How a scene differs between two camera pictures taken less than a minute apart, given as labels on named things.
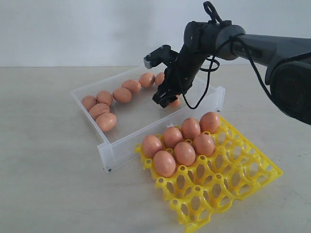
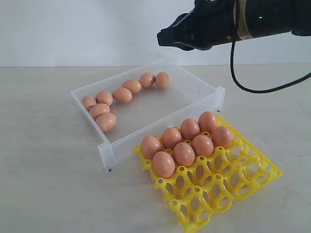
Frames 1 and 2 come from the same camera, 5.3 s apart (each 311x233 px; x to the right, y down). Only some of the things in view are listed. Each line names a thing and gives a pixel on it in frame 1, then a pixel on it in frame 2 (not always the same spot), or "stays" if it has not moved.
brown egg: (171, 136) stays
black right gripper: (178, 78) → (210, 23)
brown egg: (164, 163) stays
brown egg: (175, 103) → (222, 136)
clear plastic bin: (119, 111) stays
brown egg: (184, 153) stays
